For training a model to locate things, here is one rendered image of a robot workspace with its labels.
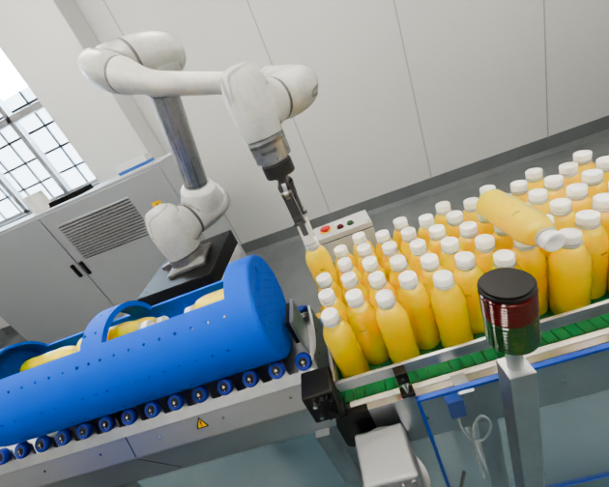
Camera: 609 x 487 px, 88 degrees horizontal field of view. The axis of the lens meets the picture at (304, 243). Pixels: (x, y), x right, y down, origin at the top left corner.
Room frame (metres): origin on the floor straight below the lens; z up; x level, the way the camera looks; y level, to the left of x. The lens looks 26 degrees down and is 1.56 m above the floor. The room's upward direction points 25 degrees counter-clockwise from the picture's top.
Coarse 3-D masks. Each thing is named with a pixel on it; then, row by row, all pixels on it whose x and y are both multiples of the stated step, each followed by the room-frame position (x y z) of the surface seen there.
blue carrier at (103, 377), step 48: (240, 288) 0.63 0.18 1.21; (96, 336) 0.71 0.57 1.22; (144, 336) 0.65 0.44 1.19; (192, 336) 0.61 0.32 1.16; (240, 336) 0.58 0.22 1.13; (288, 336) 0.68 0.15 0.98; (0, 384) 0.72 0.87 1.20; (48, 384) 0.67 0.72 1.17; (96, 384) 0.64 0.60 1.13; (144, 384) 0.61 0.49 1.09; (192, 384) 0.61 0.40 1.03; (0, 432) 0.69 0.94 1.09; (48, 432) 0.70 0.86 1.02
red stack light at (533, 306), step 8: (480, 296) 0.29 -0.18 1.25; (536, 296) 0.25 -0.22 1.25; (480, 304) 0.29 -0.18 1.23; (488, 304) 0.28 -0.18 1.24; (496, 304) 0.27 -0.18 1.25; (504, 304) 0.26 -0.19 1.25; (512, 304) 0.26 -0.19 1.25; (520, 304) 0.25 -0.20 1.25; (528, 304) 0.25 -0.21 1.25; (536, 304) 0.25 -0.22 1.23; (488, 312) 0.28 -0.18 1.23; (496, 312) 0.27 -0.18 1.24; (504, 312) 0.26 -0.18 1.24; (512, 312) 0.25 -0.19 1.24; (520, 312) 0.25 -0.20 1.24; (528, 312) 0.25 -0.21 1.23; (536, 312) 0.25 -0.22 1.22; (488, 320) 0.28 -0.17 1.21; (496, 320) 0.27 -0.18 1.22; (504, 320) 0.26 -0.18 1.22; (512, 320) 0.26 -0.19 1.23; (520, 320) 0.25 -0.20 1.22; (528, 320) 0.25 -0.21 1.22; (512, 328) 0.26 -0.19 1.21
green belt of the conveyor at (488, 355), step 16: (592, 320) 0.42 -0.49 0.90; (608, 320) 0.41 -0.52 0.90; (480, 336) 0.50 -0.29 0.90; (544, 336) 0.43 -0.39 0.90; (560, 336) 0.42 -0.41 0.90; (480, 352) 0.47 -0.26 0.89; (496, 352) 0.45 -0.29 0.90; (336, 368) 0.59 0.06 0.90; (432, 368) 0.48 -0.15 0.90; (448, 368) 0.46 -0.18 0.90; (464, 368) 0.48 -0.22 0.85; (368, 384) 0.51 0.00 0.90; (384, 384) 0.49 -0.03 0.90; (352, 400) 0.49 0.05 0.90
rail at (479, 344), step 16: (592, 304) 0.40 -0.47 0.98; (608, 304) 0.39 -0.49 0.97; (544, 320) 0.41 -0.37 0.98; (560, 320) 0.40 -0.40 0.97; (576, 320) 0.40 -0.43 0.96; (432, 352) 0.45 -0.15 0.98; (448, 352) 0.44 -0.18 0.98; (464, 352) 0.44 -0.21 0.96; (384, 368) 0.46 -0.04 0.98; (416, 368) 0.45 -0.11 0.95; (336, 384) 0.48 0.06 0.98; (352, 384) 0.47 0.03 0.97
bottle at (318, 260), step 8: (312, 248) 0.75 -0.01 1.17; (320, 248) 0.75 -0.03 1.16; (312, 256) 0.75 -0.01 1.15; (320, 256) 0.74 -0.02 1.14; (328, 256) 0.75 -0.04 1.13; (312, 264) 0.74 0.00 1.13; (320, 264) 0.73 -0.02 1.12; (328, 264) 0.74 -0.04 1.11; (312, 272) 0.75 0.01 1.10; (320, 272) 0.74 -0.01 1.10; (328, 272) 0.74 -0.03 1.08; (336, 272) 0.76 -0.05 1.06; (336, 280) 0.75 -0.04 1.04
